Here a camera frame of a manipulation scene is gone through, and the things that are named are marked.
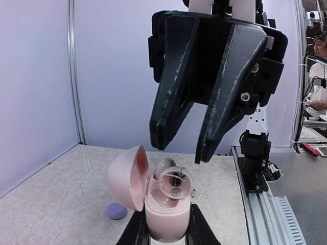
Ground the pink earbud charging case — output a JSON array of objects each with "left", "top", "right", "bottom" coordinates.
[{"left": 107, "top": 145, "right": 191, "bottom": 243}]

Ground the white earbud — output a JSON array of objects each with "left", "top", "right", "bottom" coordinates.
[
  {"left": 154, "top": 158, "right": 176, "bottom": 179},
  {"left": 158, "top": 166, "right": 194, "bottom": 200}
]

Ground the person in white shirt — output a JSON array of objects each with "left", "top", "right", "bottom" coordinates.
[{"left": 306, "top": 34, "right": 326, "bottom": 118}]

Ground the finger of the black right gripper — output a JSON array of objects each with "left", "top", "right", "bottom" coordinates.
[{"left": 150, "top": 15, "right": 199, "bottom": 150}]

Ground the left silver frame post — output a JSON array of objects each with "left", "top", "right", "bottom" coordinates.
[{"left": 67, "top": 0, "right": 86, "bottom": 145}]

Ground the purple round charging case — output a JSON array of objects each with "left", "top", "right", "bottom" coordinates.
[{"left": 106, "top": 203, "right": 128, "bottom": 220}]

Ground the silver front aluminium rail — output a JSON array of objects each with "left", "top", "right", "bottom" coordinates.
[{"left": 230, "top": 146, "right": 306, "bottom": 245}]

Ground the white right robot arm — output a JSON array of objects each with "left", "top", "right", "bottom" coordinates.
[{"left": 148, "top": 1, "right": 288, "bottom": 176}]

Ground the red handled tool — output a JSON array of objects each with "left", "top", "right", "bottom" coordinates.
[{"left": 299, "top": 143, "right": 319, "bottom": 157}]

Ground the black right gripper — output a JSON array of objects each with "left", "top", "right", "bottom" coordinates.
[{"left": 148, "top": 11, "right": 288, "bottom": 163}]

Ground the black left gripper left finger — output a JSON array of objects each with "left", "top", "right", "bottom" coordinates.
[{"left": 116, "top": 210, "right": 150, "bottom": 245}]

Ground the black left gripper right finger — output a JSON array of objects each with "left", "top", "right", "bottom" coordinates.
[{"left": 186, "top": 204, "right": 221, "bottom": 245}]

